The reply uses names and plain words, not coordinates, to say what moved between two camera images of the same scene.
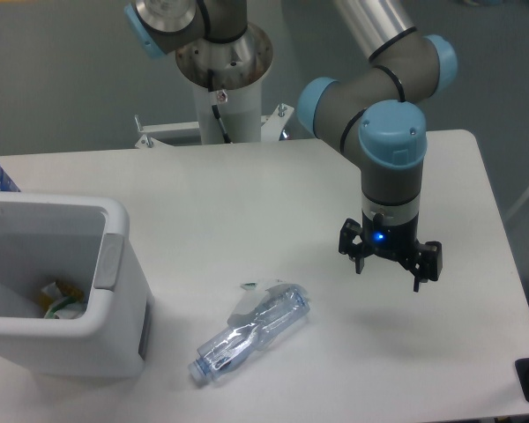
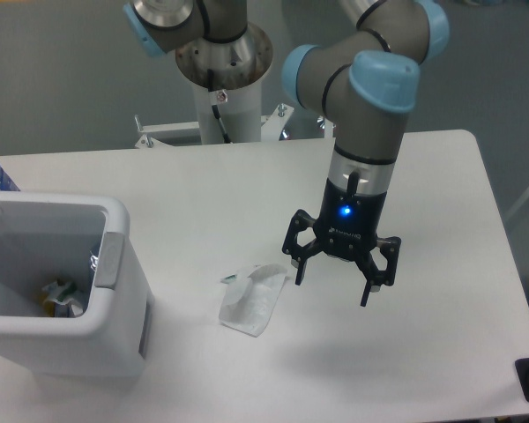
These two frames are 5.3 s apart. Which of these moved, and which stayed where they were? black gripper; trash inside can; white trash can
Moved: black gripper
Stayed: trash inside can; white trash can
